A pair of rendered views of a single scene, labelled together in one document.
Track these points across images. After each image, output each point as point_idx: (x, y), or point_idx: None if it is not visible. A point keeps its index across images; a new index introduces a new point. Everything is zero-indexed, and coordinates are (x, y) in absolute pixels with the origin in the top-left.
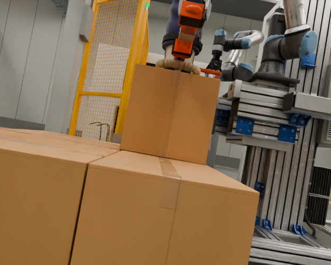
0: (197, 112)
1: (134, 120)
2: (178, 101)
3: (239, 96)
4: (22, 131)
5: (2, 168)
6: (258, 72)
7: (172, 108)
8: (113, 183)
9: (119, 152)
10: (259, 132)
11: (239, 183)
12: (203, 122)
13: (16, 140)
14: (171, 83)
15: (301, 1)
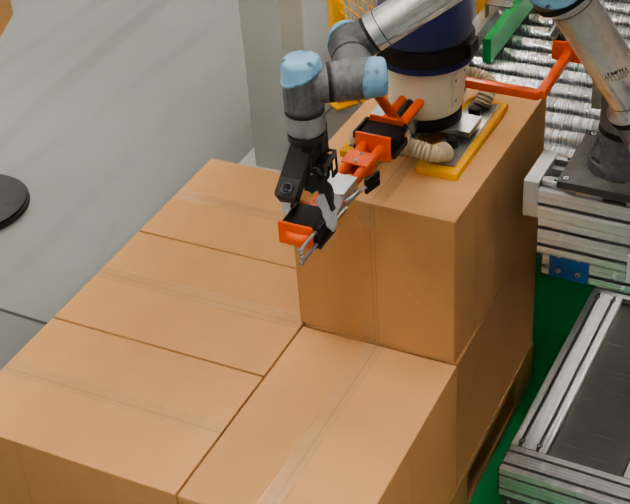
0: (420, 278)
1: (313, 280)
2: (382, 256)
3: (535, 215)
4: (154, 251)
5: (107, 485)
6: (559, 182)
7: (372, 266)
8: None
9: (281, 359)
10: (604, 277)
11: None
12: (434, 295)
13: (124, 391)
14: (360, 223)
15: (610, 68)
